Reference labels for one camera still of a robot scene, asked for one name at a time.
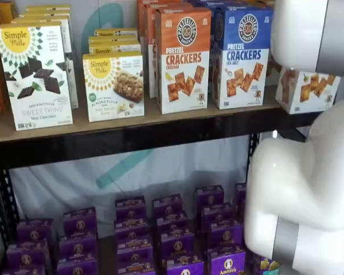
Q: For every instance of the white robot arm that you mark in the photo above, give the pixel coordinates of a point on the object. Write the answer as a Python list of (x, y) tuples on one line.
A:
[(289, 186)]

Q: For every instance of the wooden shelf board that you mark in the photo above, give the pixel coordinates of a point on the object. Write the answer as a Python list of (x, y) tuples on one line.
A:
[(149, 118)]

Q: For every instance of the black metal shelf rack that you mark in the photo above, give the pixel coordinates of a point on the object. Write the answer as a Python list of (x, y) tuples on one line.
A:
[(132, 143)]

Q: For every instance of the orange white pretzel crackers box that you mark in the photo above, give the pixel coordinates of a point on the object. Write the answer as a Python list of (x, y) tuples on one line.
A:
[(142, 17), (152, 57), (186, 66)]

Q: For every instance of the Simple Mills almond bars box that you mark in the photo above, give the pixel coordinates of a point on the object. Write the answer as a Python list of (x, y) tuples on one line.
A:
[(111, 40), (114, 32), (114, 88), (111, 49)]

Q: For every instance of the blue white pretzel crackers box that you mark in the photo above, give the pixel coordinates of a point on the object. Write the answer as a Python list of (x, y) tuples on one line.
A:
[(218, 4), (243, 66)]

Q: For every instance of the Simple Mills sweet thins box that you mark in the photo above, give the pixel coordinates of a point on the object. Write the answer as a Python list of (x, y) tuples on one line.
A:
[(34, 77), (46, 14), (71, 74), (48, 7)]

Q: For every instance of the purple Annie's box yellow picture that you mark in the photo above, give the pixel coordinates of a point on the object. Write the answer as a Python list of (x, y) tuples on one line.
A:
[(263, 265)]

